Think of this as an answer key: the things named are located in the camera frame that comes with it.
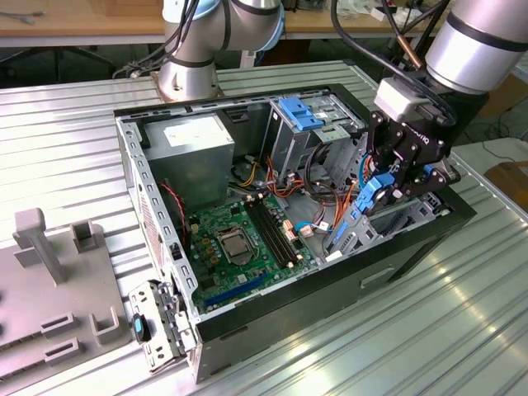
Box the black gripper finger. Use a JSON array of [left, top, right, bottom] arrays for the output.
[[385, 160, 461, 203], [368, 110, 413, 198]]

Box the orange red power wire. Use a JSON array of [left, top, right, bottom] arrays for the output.
[[313, 177, 362, 232]]

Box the silver disk bay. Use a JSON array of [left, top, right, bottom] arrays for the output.
[[323, 193, 453, 265]]

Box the brown cardboard box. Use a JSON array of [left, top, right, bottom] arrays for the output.
[[484, 160, 528, 207]]

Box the blue drive latch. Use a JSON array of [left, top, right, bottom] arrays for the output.
[[295, 115, 327, 132], [278, 97, 313, 120]]

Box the silver drive cage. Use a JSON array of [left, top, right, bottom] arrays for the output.
[[263, 94, 366, 185]]

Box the blue bay guide strip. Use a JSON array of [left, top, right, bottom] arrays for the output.
[[327, 218, 352, 257]]

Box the black RAM slot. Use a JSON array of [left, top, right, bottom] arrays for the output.
[[257, 196, 301, 265], [246, 199, 292, 270]]

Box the black open PC case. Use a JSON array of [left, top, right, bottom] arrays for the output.
[[113, 82, 479, 384]]

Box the silver CPU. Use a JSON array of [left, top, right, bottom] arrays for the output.
[[222, 237, 248, 259]]

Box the CPU socket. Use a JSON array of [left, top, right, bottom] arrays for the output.
[[214, 227, 256, 268]]

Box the silver power supply unit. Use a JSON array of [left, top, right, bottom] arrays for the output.
[[142, 114, 236, 211]]

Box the green motherboard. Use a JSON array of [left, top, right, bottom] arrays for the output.
[[187, 191, 321, 313]]

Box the blue expansion slot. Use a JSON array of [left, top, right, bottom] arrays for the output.
[[204, 274, 271, 309]]

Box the black case fan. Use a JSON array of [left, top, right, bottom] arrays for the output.
[[158, 177, 193, 248]]

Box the black chair base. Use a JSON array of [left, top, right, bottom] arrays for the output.
[[0, 45, 119, 83]]

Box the wooden desk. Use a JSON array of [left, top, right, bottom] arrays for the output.
[[0, 0, 455, 47]]

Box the grey parts rack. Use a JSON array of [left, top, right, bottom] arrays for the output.
[[0, 207, 137, 383]]

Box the blue data wire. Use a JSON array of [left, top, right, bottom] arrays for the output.
[[357, 154, 375, 195]]

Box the black round cable loop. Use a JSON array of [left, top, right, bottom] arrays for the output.
[[303, 142, 351, 205]]

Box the copper cable fitting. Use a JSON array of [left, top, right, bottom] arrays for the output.
[[394, 34, 426, 70]]

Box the orange red wire bundle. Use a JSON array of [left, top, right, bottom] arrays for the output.
[[263, 154, 309, 199]]

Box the black tool cable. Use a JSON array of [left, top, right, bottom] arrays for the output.
[[329, 0, 459, 125]]

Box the yellow black wire bundle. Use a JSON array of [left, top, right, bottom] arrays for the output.
[[229, 156, 267, 189]]

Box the red black twisted fan wire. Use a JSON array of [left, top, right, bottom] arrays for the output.
[[159, 183, 189, 248]]

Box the brown square base plate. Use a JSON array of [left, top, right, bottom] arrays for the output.
[[148, 68, 227, 103]]

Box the black base cable bundle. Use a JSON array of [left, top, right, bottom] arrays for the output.
[[111, 0, 232, 80]]

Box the silver hinged card bracket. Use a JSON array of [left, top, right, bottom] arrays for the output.
[[128, 279, 197, 375]]

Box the black tool with blue ring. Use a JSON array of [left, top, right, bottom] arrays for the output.
[[130, 312, 153, 343]]

